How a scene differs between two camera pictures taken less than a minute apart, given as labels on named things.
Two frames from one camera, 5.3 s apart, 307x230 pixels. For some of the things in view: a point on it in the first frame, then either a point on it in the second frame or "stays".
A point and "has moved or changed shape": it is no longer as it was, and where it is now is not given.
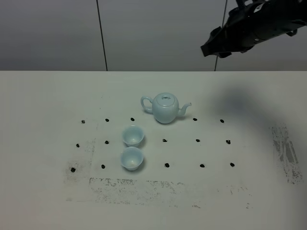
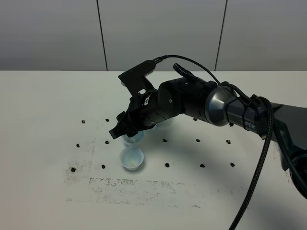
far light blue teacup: [133, 135] stays
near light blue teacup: [131, 157] stays
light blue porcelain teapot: [165, 107] has moved or changed shape
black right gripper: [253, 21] -> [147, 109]
